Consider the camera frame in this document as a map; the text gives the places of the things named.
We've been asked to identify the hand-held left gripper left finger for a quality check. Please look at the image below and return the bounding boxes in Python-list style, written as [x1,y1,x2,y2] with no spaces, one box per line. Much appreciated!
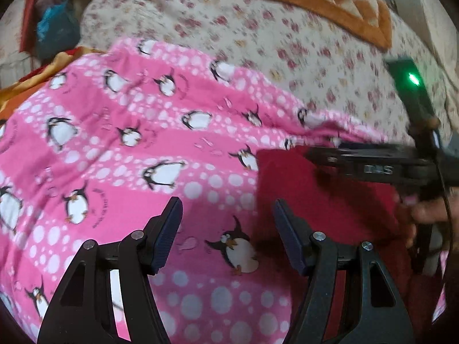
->
[37,196,184,344]

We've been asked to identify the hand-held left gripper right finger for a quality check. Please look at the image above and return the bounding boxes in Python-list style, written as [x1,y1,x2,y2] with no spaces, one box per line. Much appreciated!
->
[273,199,417,344]

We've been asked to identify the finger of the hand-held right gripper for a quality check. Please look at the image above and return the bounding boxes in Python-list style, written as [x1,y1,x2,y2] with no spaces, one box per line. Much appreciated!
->
[305,142,363,179]

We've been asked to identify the dark red small cloth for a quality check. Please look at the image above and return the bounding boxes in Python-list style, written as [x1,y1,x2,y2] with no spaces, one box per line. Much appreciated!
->
[256,147,445,344]

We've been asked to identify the person's right hand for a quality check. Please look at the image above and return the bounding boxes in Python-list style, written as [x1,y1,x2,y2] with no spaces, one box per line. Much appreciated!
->
[392,193,450,249]

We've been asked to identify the pink penguin print blanket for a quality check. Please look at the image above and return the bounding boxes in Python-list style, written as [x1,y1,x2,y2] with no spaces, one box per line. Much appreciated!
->
[0,38,449,344]

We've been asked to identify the orange checkered mat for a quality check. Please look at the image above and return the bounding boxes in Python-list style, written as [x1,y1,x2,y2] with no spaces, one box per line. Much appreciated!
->
[257,0,392,51]

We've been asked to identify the cream floral bed sheet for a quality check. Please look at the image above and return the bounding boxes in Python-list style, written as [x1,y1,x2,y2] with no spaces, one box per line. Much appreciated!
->
[0,0,459,158]

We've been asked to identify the orange yellow printed cloth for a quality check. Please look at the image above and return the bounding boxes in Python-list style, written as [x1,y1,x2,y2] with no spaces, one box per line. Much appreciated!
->
[0,46,104,115]

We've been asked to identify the red fabric strip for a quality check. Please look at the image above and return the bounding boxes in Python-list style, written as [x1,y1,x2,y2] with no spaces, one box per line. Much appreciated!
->
[20,0,47,54]

